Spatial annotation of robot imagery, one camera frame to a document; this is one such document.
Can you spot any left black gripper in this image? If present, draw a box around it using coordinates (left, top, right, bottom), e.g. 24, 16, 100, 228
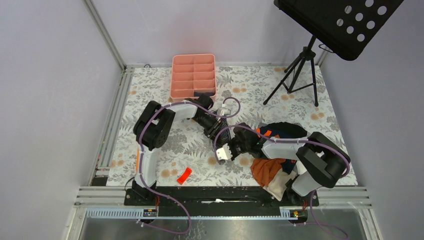
193, 114, 224, 147

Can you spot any striped navy garment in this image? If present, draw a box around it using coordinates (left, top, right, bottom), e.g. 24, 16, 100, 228
217, 118, 232, 145

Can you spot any navy underwear beige waistband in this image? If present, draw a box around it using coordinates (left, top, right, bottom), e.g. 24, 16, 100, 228
193, 91, 216, 97

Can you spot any orange toy microphone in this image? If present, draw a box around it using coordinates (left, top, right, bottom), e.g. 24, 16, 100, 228
134, 149, 140, 174

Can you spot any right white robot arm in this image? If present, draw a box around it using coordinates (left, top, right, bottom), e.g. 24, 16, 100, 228
213, 125, 351, 206

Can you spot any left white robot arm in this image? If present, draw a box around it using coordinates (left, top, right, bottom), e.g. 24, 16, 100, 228
132, 93, 231, 206

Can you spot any black garment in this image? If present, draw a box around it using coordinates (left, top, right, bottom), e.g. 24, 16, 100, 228
256, 122, 308, 139

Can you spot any navy garment orange lettering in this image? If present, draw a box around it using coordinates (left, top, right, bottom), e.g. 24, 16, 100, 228
281, 159, 297, 174

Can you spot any small red plastic piece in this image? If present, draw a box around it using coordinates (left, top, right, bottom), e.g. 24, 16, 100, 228
176, 167, 193, 185

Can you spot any white cream garment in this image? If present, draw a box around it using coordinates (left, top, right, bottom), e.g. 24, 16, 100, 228
262, 161, 307, 202

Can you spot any pink divided organizer tray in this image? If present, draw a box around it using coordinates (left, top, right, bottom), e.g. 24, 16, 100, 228
170, 53, 217, 102

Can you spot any floral table mat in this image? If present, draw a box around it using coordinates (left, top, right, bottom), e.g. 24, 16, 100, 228
106, 66, 346, 187

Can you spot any black music stand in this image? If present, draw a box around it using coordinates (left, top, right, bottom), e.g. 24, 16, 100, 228
273, 0, 402, 98

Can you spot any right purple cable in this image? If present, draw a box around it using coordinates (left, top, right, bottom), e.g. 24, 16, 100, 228
212, 124, 352, 240

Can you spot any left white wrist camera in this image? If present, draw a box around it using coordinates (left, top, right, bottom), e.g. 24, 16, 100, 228
216, 106, 232, 118

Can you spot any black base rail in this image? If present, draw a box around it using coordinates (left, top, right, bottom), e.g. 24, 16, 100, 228
124, 185, 320, 217

